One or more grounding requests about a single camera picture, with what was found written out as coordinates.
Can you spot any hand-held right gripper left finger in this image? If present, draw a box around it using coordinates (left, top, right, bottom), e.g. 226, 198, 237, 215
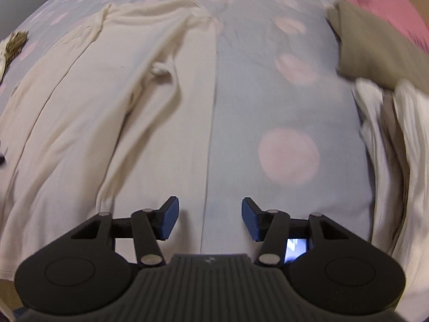
69, 195, 180, 269

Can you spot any white smooth garment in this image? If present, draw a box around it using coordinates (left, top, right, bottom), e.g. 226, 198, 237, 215
350, 78, 413, 253

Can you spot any olive striped garment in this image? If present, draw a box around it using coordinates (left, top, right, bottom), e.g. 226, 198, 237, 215
5, 30, 29, 65

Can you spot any cream long-sleeve shirt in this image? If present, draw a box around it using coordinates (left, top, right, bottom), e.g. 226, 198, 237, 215
0, 0, 222, 281

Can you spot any olive plain cloth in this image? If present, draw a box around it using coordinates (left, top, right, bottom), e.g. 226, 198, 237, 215
326, 0, 429, 90

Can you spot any white ribbed garment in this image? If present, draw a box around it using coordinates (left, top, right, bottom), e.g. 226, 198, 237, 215
390, 79, 429, 310

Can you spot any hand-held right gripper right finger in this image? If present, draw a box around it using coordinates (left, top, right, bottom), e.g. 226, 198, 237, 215
242, 197, 352, 268

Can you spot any white crumpled garment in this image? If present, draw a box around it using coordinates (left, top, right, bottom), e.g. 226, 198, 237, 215
0, 38, 12, 83

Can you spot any bed with polka-dot sheet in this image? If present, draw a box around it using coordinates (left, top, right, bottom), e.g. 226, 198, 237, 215
0, 0, 429, 322

